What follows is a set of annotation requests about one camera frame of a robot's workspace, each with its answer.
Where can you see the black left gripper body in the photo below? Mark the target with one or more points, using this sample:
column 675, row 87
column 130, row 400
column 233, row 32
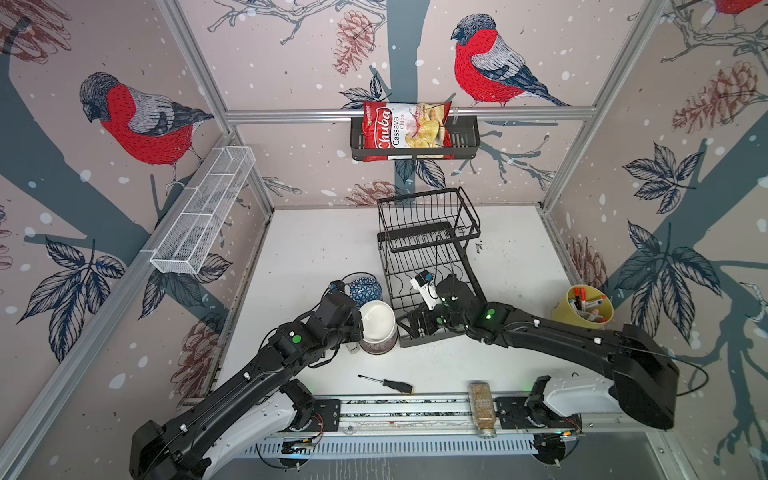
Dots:
column 352, row 329

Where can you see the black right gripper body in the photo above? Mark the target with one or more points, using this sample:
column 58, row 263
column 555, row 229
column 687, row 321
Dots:
column 439, row 318

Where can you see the blue patterned bowl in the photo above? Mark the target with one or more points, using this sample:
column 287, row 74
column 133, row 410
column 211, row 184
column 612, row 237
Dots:
column 364, row 289

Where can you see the white ceramic bowl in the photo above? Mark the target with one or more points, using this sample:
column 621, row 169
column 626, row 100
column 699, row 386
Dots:
column 379, row 322

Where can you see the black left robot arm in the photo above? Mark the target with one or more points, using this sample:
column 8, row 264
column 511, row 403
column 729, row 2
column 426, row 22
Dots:
column 263, row 398

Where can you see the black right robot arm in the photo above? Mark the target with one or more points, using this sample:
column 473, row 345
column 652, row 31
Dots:
column 631, row 373

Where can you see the pink ribbed bowl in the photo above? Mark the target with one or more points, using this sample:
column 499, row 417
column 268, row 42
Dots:
column 379, row 348

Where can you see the grain filled jar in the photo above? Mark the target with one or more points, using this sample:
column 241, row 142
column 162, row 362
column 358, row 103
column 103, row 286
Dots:
column 482, row 409

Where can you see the black yellow screwdriver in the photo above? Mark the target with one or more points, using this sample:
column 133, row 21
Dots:
column 399, row 386

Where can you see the yellow cup holder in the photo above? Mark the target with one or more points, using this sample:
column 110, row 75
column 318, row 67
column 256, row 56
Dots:
column 597, row 310

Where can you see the red marker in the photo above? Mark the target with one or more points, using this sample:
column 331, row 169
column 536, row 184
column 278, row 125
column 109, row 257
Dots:
column 579, row 297

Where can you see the red chips bag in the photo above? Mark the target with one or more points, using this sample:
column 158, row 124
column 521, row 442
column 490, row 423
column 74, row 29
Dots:
column 405, row 125

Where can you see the black wire dish rack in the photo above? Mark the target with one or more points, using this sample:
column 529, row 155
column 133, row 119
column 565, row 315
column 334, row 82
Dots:
column 431, row 231

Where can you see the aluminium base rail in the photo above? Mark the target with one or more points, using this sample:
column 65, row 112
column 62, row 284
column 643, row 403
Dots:
column 430, row 425

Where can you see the white mesh wall shelf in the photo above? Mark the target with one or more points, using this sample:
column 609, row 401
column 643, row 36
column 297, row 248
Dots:
column 193, row 233

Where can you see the black wall basket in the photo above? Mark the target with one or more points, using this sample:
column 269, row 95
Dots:
column 457, row 139

